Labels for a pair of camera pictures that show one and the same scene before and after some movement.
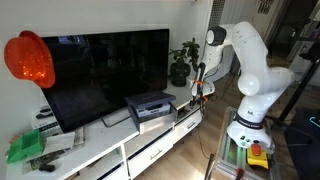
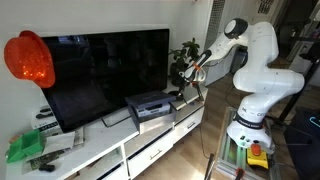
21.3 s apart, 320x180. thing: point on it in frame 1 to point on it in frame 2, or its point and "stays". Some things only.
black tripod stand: x=315 y=61 stays
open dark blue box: x=152 y=110 stays
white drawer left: x=141 y=159 stays
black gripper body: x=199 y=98 to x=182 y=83
